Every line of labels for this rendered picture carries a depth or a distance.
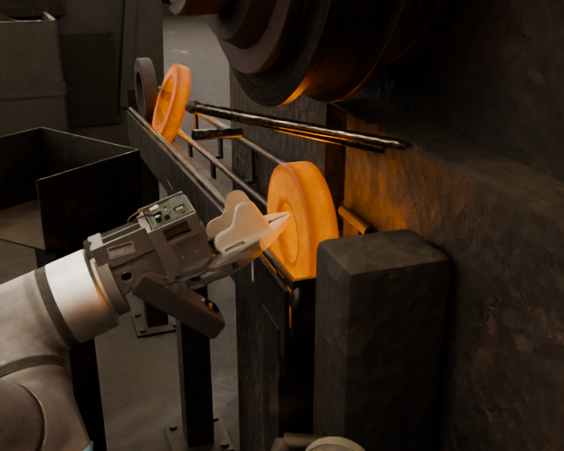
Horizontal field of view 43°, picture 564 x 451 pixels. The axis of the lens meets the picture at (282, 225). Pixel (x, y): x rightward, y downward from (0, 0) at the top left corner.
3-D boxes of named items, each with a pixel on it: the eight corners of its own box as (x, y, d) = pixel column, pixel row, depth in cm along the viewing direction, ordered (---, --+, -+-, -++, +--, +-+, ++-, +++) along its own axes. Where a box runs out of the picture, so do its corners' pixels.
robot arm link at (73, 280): (85, 359, 72) (79, 314, 81) (131, 337, 73) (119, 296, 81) (47, 288, 68) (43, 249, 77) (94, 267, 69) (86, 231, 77)
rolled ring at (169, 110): (146, 148, 170) (158, 152, 171) (166, 131, 154) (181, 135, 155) (160, 77, 174) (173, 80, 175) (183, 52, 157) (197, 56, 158)
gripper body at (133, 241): (202, 210, 71) (89, 260, 69) (230, 279, 75) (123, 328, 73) (186, 187, 78) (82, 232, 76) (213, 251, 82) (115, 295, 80)
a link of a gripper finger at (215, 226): (277, 178, 77) (200, 212, 75) (293, 225, 80) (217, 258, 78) (269, 170, 80) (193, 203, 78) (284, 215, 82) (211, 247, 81)
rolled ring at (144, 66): (141, 59, 170) (155, 58, 171) (132, 57, 187) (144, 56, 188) (148, 135, 175) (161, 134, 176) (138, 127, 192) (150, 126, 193)
